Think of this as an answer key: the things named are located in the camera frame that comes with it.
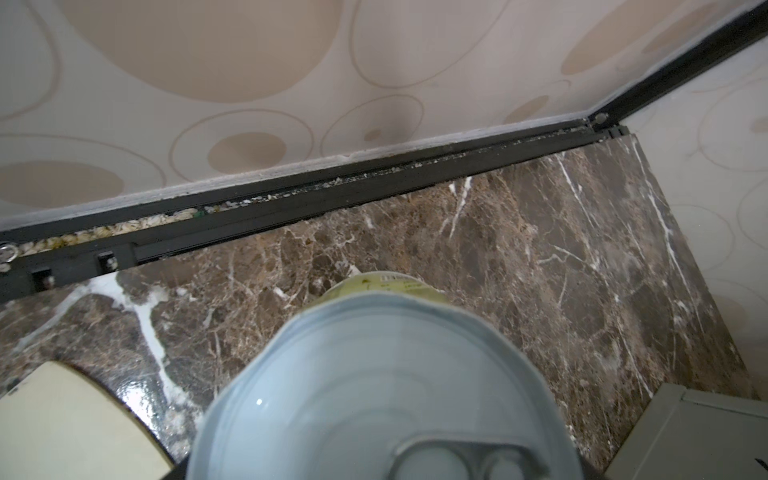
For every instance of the grey metal cabinet box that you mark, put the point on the grey metal cabinet box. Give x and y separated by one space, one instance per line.
690 434

